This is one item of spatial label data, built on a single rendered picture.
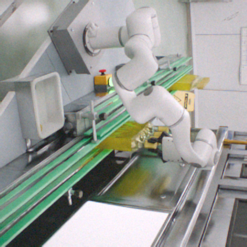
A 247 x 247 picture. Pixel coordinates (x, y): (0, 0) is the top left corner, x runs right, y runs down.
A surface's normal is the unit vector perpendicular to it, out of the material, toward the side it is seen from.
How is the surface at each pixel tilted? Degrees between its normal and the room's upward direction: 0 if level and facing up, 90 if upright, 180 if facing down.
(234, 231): 90
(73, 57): 90
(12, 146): 0
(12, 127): 0
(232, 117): 90
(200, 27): 90
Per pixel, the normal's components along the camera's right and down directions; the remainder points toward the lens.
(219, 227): -0.07, -0.95
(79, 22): 0.88, 0.04
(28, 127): -0.40, 0.32
